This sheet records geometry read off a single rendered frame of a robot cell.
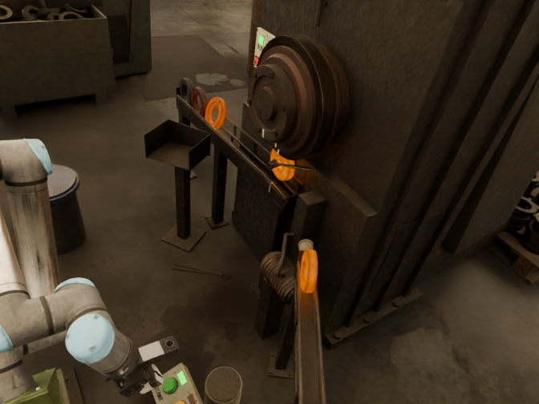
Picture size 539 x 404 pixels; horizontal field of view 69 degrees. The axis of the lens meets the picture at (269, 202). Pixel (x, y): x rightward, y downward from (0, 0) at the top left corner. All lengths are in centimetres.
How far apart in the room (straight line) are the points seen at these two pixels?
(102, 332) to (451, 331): 194
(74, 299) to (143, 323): 115
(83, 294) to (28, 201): 49
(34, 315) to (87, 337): 13
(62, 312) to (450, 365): 186
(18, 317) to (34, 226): 51
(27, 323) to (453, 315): 213
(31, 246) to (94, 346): 63
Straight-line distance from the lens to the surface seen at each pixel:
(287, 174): 168
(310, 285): 137
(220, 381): 138
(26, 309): 100
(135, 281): 229
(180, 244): 243
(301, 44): 145
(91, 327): 93
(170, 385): 128
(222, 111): 225
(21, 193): 141
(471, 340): 248
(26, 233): 145
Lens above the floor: 177
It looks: 39 degrees down
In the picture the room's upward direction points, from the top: 9 degrees clockwise
